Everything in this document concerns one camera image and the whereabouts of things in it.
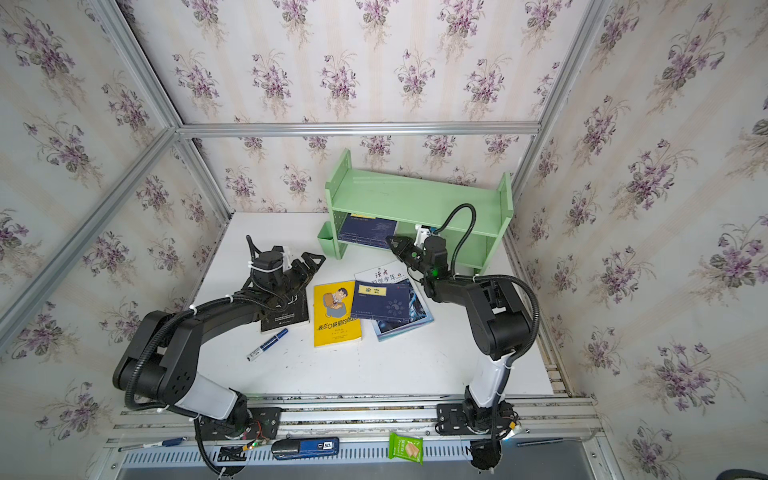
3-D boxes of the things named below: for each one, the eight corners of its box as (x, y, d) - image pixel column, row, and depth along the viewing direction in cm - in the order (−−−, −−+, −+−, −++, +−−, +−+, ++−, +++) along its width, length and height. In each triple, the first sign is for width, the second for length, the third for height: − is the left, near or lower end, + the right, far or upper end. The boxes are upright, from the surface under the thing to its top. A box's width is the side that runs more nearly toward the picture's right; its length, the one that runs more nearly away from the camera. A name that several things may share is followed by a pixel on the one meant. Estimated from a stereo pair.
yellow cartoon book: (315, 347, 88) (314, 345, 86) (313, 289, 100) (312, 286, 99) (362, 339, 89) (362, 336, 88) (354, 282, 102) (354, 279, 101)
